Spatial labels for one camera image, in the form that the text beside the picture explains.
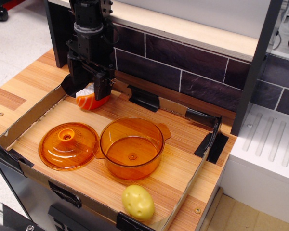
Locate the dark left cabinet post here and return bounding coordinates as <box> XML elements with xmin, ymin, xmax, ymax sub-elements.
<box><xmin>44</xmin><ymin>0</ymin><xmax>74</xmax><ymax>68</ymax></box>

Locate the yellow toy potato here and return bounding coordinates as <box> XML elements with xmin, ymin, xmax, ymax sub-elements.
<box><xmin>121</xmin><ymin>185</ymin><xmax>155</xmax><ymax>221</ymax></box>

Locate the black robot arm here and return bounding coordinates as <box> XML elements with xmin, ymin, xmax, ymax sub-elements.
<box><xmin>66</xmin><ymin>0</ymin><xmax>118</xmax><ymax>101</ymax></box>

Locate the black caster wheel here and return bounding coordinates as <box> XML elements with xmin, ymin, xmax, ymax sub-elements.
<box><xmin>0</xmin><ymin>0</ymin><xmax>9</xmax><ymax>22</ymax></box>

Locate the dark grey vertical post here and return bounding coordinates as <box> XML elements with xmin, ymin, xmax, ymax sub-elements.
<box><xmin>231</xmin><ymin>0</ymin><xmax>283</xmax><ymax>136</ymax></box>

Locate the cardboard fence with black tape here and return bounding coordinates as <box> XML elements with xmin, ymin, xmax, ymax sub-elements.
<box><xmin>0</xmin><ymin>60</ymin><xmax>229</xmax><ymax>231</ymax></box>

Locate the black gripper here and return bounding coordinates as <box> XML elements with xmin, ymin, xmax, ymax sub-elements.
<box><xmin>66</xmin><ymin>28</ymin><xmax>116</xmax><ymax>101</ymax></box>

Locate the orange salmon sushi toy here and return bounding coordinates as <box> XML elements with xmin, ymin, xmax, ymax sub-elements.
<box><xmin>76</xmin><ymin>83</ymin><xmax>110</xmax><ymax>110</ymax></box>

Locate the orange transparent pot lid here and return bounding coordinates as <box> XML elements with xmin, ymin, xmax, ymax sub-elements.
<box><xmin>39</xmin><ymin>122</ymin><xmax>99</xmax><ymax>171</ymax></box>

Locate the orange transparent plastic pot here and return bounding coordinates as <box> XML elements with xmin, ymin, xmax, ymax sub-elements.
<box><xmin>92</xmin><ymin>117</ymin><xmax>171</xmax><ymax>180</ymax></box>

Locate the white toy sink drainboard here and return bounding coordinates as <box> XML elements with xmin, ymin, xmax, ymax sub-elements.
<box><xmin>221</xmin><ymin>104</ymin><xmax>289</xmax><ymax>223</ymax></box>

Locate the black base plate with screw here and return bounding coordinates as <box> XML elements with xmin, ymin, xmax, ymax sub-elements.
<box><xmin>0</xmin><ymin>204</ymin><xmax>44</xmax><ymax>231</ymax></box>

